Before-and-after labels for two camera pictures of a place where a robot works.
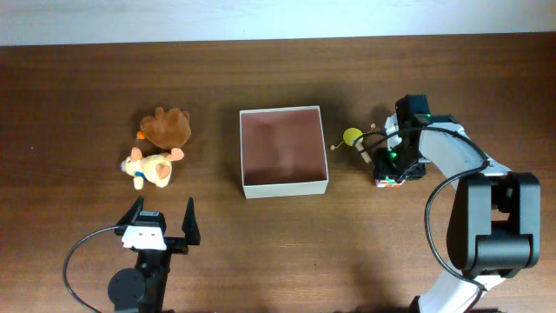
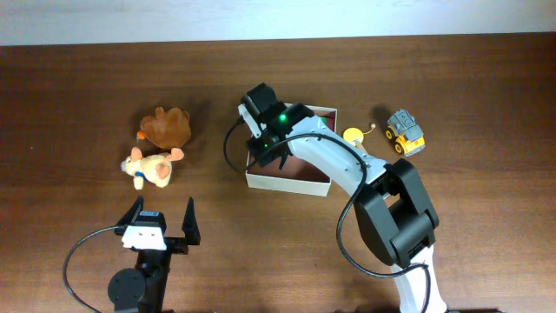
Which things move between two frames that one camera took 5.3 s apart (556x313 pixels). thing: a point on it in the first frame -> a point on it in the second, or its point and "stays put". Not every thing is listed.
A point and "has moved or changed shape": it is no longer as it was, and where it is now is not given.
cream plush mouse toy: [155, 168] stays put
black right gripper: [383, 166] -> [262, 155]
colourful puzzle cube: [387, 183] has moved or changed shape
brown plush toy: [170, 129] stays put
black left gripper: [180, 245] stays put
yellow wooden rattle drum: [354, 136] stays put
